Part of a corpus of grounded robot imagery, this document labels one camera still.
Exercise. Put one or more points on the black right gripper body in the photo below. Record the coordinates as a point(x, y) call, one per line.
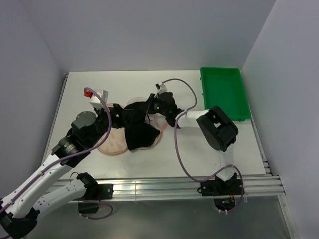
point(154, 106)

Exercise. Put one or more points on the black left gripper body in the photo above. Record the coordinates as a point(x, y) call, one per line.
point(103, 122)

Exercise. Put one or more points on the floral pink mesh laundry bag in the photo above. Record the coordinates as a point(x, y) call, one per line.
point(115, 144)

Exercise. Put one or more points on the black bra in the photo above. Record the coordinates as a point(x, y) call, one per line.
point(138, 132)

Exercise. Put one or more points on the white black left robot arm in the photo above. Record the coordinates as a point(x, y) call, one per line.
point(21, 209)

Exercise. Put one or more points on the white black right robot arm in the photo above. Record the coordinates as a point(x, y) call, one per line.
point(218, 129)

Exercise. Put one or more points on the green plastic tray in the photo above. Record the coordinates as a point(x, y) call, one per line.
point(224, 87)

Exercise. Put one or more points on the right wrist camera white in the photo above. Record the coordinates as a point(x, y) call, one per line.
point(161, 88)

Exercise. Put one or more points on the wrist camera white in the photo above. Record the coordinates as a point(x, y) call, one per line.
point(97, 98)
point(161, 88)

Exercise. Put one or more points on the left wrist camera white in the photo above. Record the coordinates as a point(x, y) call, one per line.
point(97, 98)

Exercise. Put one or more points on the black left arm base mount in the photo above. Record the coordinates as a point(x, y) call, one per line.
point(88, 204)

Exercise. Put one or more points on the aluminium table frame rail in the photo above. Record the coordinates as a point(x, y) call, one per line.
point(156, 174)

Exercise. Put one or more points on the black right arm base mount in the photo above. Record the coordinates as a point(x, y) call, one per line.
point(226, 196)

